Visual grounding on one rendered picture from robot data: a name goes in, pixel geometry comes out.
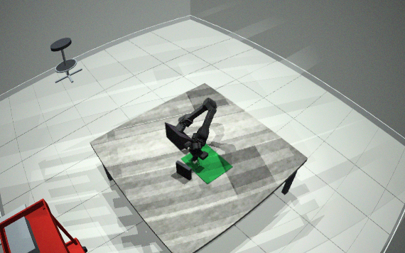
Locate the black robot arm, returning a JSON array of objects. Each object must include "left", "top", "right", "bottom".
[{"left": 174, "top": 97, "right": 217, "bottom": 155}]

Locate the green circuit board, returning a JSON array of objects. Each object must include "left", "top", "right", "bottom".
[{"left": 180, "top": 144, "right": 233, "bottom": 184}]

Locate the black square cooling fan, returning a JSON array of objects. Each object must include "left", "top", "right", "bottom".
[{"left": 176, "top": 160, "right": 192, "bottom": 181}]

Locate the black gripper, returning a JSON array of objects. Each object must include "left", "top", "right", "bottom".
[{"left": 183, "top": 141, "right": 208, "bottom": 160}]

